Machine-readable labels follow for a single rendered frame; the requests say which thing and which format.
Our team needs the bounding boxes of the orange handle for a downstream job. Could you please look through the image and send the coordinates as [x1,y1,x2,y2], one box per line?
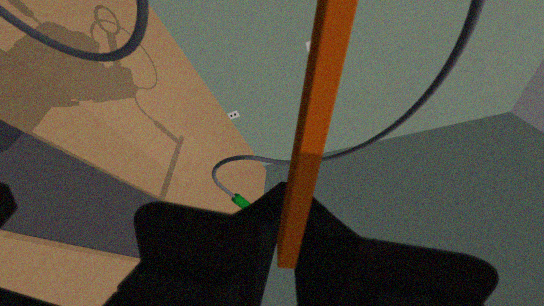
[277,0,359,269]

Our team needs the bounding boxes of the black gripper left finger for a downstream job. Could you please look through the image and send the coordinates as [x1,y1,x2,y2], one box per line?
[134,182,287,306]

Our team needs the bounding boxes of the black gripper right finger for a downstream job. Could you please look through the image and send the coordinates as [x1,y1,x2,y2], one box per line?
[295,197,499,306]

